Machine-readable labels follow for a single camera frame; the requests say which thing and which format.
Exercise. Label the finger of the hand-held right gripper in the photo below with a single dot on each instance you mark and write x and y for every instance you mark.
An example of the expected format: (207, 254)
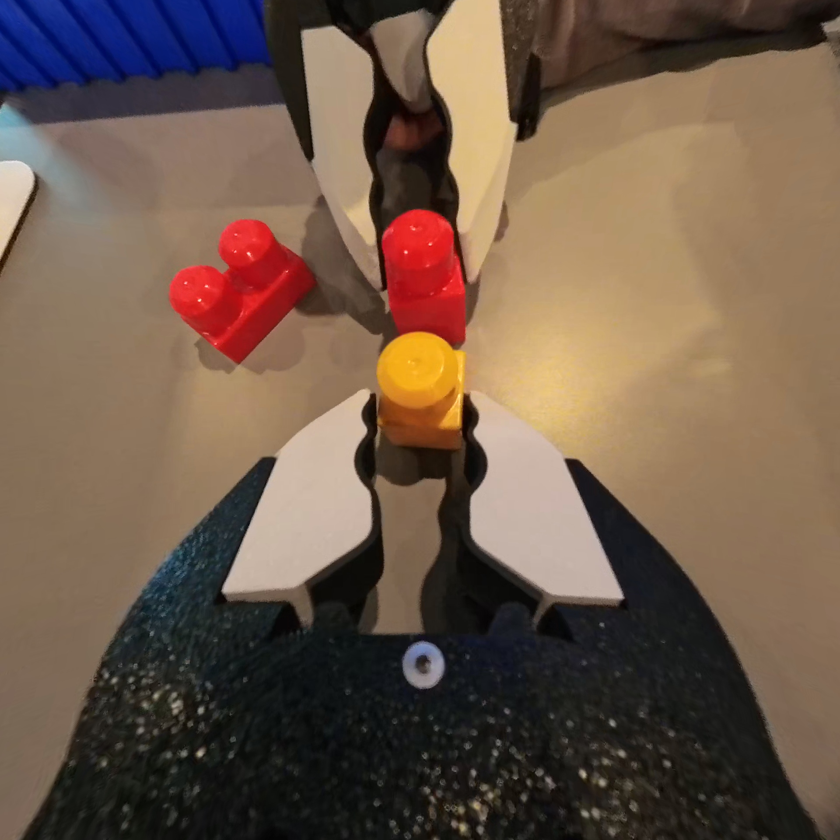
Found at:
(479, 131)
(334, 111)

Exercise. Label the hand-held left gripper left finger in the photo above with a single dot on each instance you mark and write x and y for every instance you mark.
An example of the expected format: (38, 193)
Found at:
(302, 518)

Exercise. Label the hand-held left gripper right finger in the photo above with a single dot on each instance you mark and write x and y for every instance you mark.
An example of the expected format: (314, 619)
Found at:
(538, 518)

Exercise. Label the yellow one-stud block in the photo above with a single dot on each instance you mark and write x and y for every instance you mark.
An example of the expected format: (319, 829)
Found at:
(420, 420)

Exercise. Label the blue plastic bin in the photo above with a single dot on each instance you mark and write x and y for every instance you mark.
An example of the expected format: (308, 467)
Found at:
(131, 39)

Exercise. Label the red one-stud block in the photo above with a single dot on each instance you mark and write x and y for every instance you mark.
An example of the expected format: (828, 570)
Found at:
(426, 302)

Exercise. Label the red two-stud block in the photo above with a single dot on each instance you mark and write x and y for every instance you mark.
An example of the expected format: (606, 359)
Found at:
(249, 315)

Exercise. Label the person's right hand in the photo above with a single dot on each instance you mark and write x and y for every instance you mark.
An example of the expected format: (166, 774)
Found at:
(413, 128)

